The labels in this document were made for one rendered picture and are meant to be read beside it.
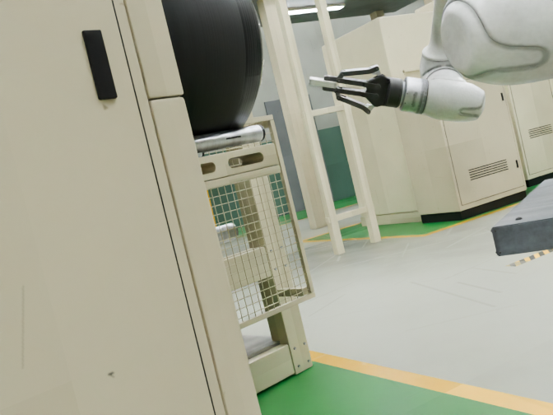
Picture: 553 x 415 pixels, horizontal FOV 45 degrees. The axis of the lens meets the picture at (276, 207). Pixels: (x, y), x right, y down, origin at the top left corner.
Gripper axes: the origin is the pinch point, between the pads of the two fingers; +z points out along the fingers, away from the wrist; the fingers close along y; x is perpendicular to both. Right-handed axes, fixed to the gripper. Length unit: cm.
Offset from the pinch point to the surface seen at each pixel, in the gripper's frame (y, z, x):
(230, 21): -13.2, 24.1, -8.2
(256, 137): 16.2, 15.1, -2.8
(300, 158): 239, -10, 599
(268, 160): 20.7, 11.0, -6.5
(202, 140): 14.7, 27.3, -15.5
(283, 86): 162, 24, 629
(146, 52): -23, 24, -94
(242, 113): 9.5, 19.3, -5.3
